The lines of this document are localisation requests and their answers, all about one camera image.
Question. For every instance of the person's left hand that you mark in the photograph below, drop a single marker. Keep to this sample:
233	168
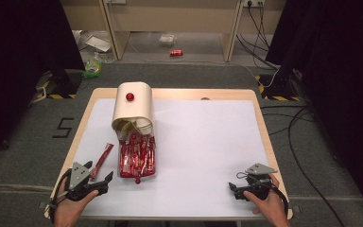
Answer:
69	209

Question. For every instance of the beige wooden desk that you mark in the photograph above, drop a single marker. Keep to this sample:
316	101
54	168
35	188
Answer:
176	15

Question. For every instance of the white wall socket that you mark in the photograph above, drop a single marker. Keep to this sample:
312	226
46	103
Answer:
253	2

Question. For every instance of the single red stick sachet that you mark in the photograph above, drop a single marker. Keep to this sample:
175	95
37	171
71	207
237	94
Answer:
102	159

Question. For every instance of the pile of red stick packets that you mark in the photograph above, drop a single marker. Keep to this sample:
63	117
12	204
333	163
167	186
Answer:
137	157

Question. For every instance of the black curtain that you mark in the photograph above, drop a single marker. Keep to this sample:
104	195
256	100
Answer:
343	78
19	63

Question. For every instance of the green plastic bag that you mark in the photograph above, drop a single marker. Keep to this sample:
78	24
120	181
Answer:
93	67

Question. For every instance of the person's right hand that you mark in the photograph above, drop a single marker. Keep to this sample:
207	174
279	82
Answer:
269	206

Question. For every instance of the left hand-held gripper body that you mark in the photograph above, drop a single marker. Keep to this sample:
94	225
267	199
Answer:
79	176

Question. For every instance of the red drink can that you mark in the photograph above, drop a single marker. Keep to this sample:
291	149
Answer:
176	52

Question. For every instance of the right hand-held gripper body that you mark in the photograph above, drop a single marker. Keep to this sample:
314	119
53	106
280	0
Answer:
260	183

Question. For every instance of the clear plastic food container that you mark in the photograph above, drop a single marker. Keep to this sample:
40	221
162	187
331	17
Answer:
167	40

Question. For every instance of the black stand base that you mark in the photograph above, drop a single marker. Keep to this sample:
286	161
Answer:
279	85
64	83

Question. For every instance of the white table mat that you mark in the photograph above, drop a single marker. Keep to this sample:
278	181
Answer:
201	151

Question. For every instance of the clear drawer with red knob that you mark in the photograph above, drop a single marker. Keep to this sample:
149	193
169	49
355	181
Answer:
121	134

